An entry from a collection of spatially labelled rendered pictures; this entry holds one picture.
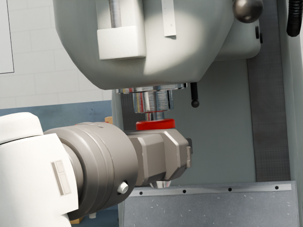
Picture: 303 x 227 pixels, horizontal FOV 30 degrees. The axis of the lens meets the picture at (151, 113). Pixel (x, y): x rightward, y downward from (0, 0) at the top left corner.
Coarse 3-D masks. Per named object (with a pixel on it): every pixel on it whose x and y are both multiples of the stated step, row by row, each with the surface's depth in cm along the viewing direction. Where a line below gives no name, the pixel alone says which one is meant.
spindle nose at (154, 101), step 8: (136, 96) 66; (144, 96) 65; (152, 96) 65; (160, 96) 65; (168, 96) 66; (136, 104) 66; (144, 104) 65; (152, 104) 65; (160, 104) 65; (168, 104) 66; (136, 112) 67; (144, 112) 66
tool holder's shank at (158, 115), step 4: (152, 112) 66; (156, 112) 66; (160, 112) 67; (148, 116) 67; (152, 116) 67; (156, 116) 67; (160, 116) 67; (164, 116) 67; (148, 120) 67; (152, 120) 67; (156, 120) 67
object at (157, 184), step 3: (171, 180) 67; (150, 183) 67; (153, 183) 67; (156, 183) 67; (159, 183) 67; (162, 183) 67; (165, 183) 67; (168, 183) 67; (153, 186) 67; (156, 186) 67; (159, 186) 67; (162, 186) 67; (165, 186) 67
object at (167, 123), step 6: (144, 120) 69; (162, 120) 66; (168, 120) 66; (174, 120) 67; (138, 126) 66; (144, 126) 66; (150, 126) 65; (156, 126) 65; (162, 126) 66; (168, 126) 66; (174, 126) 67
